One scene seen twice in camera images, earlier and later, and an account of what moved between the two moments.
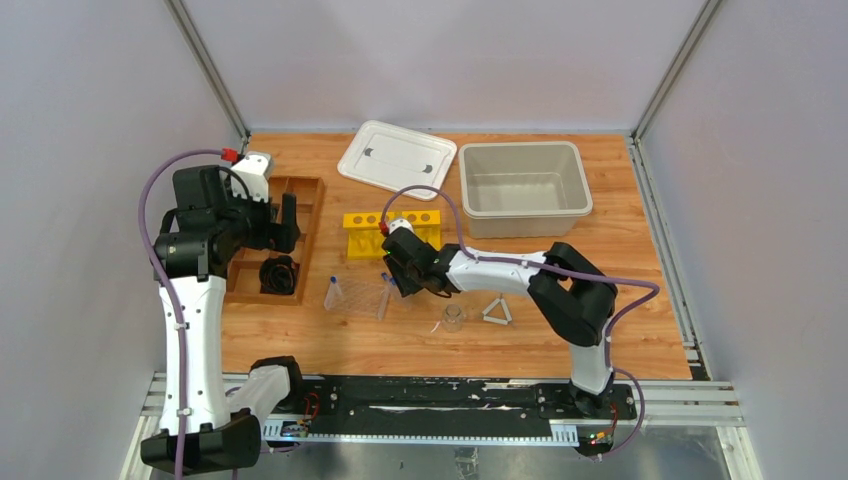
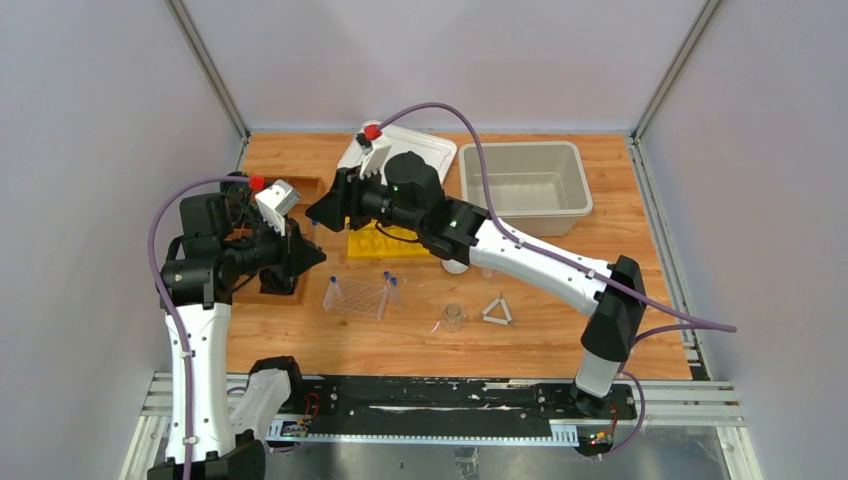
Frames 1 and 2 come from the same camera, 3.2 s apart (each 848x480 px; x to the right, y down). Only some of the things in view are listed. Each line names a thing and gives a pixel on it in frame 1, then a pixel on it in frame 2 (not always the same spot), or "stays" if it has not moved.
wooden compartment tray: x=244 y=277 stays
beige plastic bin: x=523 y=189 stays
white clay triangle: x=499 y=320 stays
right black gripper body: x=408 y=279 -> x=369 y=200
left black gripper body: x=275 y=225 -> x=287 y=250
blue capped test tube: x=333 y=294 stays
